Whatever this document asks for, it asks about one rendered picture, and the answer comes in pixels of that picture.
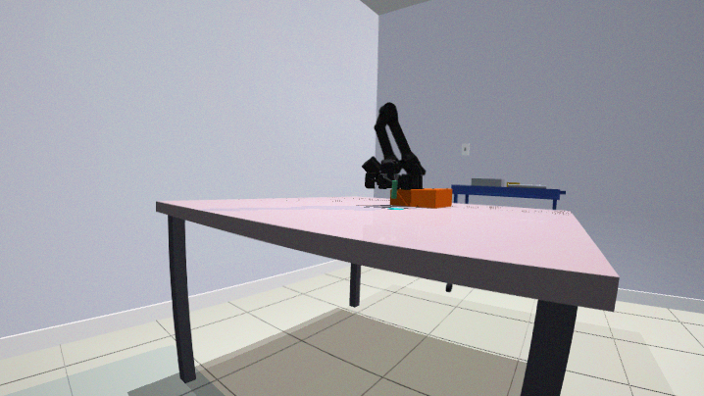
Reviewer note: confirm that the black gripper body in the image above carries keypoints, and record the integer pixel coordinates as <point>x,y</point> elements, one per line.
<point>406,180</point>

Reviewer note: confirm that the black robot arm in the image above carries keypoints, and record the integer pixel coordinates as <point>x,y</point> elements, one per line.
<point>409,162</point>

